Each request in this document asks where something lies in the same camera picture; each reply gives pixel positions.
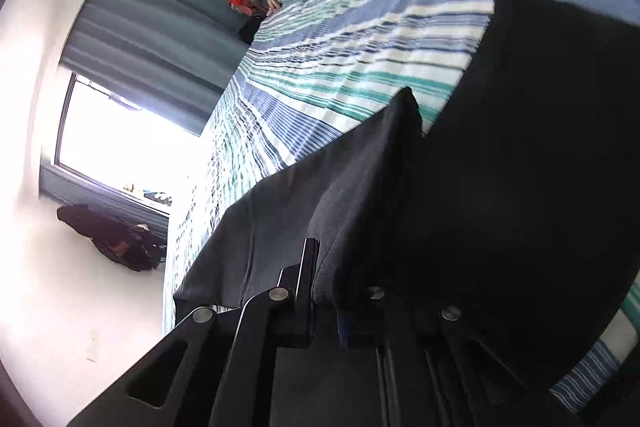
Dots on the dark bag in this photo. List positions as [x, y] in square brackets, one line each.
[117, 239]

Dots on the black pants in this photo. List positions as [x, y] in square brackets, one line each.
[450, 187]

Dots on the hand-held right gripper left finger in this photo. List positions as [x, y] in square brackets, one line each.
[295, 307]

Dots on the striped bed sheet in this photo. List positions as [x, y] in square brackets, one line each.
[320, 72]

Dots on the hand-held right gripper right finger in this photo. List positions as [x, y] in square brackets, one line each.
[395, 332]

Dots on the window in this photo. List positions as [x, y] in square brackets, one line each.
[110, 142]

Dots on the blue-grey curtain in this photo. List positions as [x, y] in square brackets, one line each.
[150, 12]

